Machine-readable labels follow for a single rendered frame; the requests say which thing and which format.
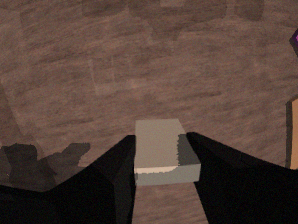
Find purple flat rectangular block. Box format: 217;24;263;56
293;30;298;48

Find beige domino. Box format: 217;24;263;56
134;119;201;185

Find orange flat rectangular slab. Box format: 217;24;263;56
287;96;298;169

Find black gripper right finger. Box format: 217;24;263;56
186;132;298;224

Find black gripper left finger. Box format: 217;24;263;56
0;135;137;224

